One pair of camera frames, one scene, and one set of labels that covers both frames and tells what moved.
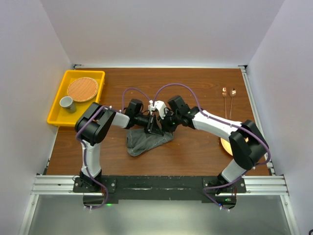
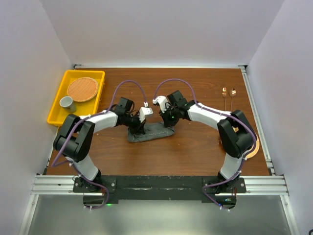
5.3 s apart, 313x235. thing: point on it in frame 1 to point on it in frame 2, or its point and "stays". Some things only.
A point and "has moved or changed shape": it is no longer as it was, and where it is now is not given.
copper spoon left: x=224 y=93 stays
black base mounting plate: x=104 y=191 stays
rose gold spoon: x=232 y=93 stays
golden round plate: x=227 y=146 to x=257 y=145
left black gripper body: x=147 y=120 to x=133 y=123
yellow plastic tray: x=58 y=115 stays
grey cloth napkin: x=139 y=140 has moved or changed shape
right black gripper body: x=170 y=121 to x=171 y=116
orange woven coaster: x=82 y=89 stays
